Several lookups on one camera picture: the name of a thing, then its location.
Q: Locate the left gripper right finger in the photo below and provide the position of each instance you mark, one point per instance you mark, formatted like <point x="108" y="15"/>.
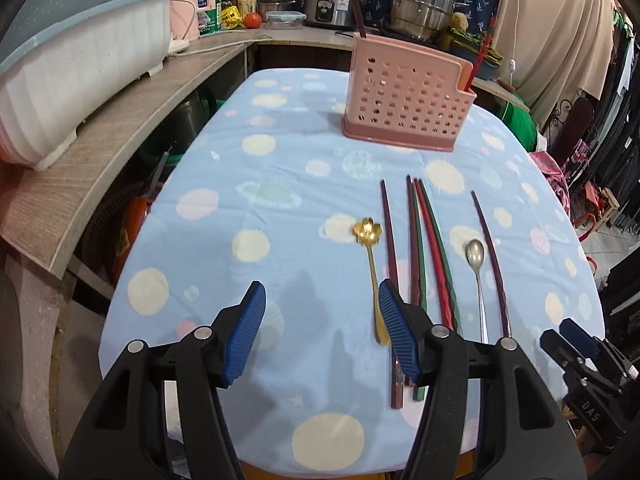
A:
<point x="521" y="433"/>

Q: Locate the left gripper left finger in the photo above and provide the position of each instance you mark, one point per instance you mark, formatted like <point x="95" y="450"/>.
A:
<point x="122" y="434"/>

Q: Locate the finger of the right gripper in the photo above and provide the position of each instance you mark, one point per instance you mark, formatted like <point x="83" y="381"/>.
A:
<point x="580" y="334"/>
<point x="562" y="352"/>

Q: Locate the dark maroon thin chopstick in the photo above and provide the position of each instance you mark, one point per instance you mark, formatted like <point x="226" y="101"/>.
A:
<point x="495" y="266"/>

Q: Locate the green chopstick gold band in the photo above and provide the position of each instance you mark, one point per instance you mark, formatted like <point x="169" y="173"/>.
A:
<point x="423" y="291"/>

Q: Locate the green twisted chopstick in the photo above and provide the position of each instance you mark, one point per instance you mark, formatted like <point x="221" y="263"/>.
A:
<point x="454" y="312"/>

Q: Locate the dark brown chopstick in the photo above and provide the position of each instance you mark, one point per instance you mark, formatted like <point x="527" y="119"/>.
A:
<point x="397" y="388"/>

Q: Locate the silver long spoon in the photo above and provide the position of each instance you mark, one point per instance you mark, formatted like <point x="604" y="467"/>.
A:
<point x="475" y="256"/>

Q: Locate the bright red chopstick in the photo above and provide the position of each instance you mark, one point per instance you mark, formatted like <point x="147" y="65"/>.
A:
<point x="439" y="278"/>

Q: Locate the dark red twisted chopstick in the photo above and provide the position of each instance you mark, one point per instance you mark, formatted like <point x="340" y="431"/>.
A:
<point x="413" y="246"/>

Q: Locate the gold flower spoon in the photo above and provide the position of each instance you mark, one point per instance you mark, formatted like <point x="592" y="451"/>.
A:
<point x="368" y="233"/>

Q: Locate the red curved chopstick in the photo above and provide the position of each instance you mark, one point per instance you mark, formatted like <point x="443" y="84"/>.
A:
<point x="484" y="47"/>

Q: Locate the green cloth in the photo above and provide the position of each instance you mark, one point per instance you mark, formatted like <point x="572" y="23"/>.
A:
<point x="520" y="124"/>

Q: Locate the wooden counter shelf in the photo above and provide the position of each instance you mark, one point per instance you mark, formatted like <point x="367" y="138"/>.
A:
<point x="43" y="214"/>

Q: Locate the blue planet pattern tablecloth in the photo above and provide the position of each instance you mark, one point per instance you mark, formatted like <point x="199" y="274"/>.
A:
<point x="270" y="191"/>

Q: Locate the pink perforated utensil holder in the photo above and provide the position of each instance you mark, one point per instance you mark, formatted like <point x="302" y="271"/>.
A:
<point x="406" y="95"/>

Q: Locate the beige hanging cloth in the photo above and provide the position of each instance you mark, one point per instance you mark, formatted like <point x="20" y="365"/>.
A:
<point x="560" y="48"/>

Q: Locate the stainless steel pot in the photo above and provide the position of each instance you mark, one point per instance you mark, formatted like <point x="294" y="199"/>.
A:
<point x="420" y="20"/>

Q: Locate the white dish drainer tub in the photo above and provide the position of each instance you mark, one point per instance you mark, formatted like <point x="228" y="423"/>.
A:
<point x="62" y="59"/>

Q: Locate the red tomato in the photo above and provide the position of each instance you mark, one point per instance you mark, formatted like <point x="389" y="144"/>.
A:
<point x="252" y="20"/>

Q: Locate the clear food container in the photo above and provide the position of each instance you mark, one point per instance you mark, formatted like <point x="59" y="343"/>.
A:
<point x="285" y="19"/>

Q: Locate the yellow oil bottle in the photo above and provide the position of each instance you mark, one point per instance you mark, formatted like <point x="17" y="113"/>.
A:
<point x="247" y="7"/>

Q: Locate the pink appliance box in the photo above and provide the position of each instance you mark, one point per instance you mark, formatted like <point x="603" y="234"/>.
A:
<point x="184" y="17"/>

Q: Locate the silver rice cooker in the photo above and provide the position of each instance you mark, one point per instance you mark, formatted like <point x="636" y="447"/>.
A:
<point x="335" y="14"/>

